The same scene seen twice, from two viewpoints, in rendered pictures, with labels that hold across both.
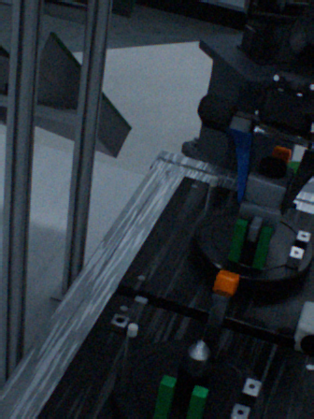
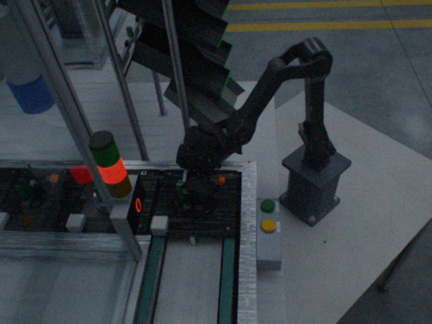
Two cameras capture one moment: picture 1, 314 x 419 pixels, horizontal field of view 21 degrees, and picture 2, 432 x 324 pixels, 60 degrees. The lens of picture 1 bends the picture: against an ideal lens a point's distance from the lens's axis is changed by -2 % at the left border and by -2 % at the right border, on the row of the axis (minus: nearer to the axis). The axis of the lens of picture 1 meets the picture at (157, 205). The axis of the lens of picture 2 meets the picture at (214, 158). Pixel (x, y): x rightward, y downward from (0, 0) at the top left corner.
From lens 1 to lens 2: 1.19 m
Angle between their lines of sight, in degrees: 62
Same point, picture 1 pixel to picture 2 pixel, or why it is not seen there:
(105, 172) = (270, 160)
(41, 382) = not seen: hidden behind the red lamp
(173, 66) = (385, 156)
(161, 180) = (236, 166)
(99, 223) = not seen: hidden behind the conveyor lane
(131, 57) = (378, 140)
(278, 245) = (196, 202)
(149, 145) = not seen: hidden behind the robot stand
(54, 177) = (257, 148)
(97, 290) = (163, 166)
